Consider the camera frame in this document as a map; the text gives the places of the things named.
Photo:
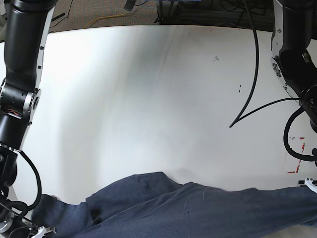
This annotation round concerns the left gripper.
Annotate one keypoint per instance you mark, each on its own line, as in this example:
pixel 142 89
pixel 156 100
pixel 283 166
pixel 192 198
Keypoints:
pixel 309 182

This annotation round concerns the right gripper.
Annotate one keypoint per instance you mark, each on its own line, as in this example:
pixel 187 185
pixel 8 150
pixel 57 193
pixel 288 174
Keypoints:
pixel 35 230

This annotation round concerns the dark blue T-shirt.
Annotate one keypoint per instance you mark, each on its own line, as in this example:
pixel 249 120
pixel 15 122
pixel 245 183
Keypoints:
pixel 154 206

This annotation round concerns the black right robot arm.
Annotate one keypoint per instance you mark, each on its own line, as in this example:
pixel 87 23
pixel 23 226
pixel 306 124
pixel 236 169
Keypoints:
pixel 27 28

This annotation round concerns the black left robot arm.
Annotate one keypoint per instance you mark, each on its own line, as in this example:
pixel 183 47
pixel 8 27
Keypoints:
pixel 293 23

